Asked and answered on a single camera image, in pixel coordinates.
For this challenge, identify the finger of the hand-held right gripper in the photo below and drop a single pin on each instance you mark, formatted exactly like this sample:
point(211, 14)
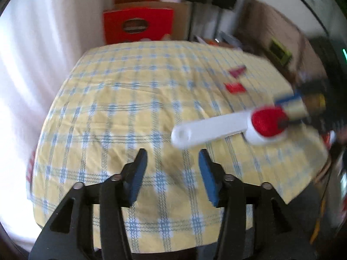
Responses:
point(284, 121)
point(291, 100)

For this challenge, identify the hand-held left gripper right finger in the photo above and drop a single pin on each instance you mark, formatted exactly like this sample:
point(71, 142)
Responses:
point(210, 178)

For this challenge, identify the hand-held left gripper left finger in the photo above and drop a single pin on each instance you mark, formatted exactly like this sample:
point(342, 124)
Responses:
point(138, 178)

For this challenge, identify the white lint brush red pad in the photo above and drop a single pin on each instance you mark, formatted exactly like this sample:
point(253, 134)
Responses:
point(211, 130)

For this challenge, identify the green boxy device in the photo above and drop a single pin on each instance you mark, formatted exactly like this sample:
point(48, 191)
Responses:
point(280, 51)

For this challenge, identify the red foil piece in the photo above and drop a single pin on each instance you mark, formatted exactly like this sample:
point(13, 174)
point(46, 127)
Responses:
point(235, 88)

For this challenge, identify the dark red paper scrap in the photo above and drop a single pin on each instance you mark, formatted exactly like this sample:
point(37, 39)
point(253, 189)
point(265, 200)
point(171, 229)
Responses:
point(238, 71)

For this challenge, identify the yellow plaid tablecloth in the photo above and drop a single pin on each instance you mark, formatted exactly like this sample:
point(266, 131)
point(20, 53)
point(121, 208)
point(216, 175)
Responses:
point(122, 113)

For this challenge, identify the beige sofa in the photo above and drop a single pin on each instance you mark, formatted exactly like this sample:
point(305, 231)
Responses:
point(260, 24)

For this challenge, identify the black speaker stand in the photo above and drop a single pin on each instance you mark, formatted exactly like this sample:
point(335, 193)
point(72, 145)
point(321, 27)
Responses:
point(192, 21)
point(218, 21)

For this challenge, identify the large brown carton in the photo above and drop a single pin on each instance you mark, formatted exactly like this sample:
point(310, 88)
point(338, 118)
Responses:
point(181, 21)

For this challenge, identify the white curtain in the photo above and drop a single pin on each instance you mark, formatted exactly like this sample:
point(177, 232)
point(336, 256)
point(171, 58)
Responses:
point(32, 86)

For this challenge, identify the red chocolate gift box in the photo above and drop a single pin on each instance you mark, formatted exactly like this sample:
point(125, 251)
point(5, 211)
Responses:
point(138, 25)

